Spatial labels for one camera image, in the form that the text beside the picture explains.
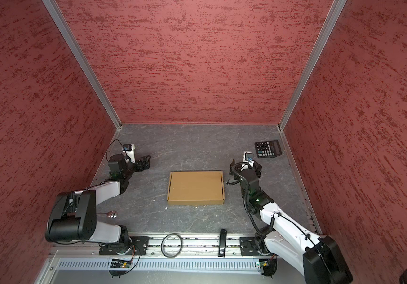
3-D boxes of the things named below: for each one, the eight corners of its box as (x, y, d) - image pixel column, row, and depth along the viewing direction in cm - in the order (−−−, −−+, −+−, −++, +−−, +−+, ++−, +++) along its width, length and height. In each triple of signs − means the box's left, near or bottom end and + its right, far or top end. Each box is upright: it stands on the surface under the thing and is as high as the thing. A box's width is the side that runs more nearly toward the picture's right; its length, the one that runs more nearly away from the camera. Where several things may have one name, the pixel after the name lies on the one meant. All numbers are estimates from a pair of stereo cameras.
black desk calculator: (257, 158, 107) (259, 154, 104) (254, 143, 114) (255, 139, 111) (281, 158, 107) (283, 154, 104) (276, 143, 114) (278, 139, 111)
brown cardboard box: (165, 205, 88) (163, 201, 83) (170, 175, 99) (168, 170, 94) (224, 205, 88) (225, 201, 83) (222, 176, 99) (223, 170, 94)
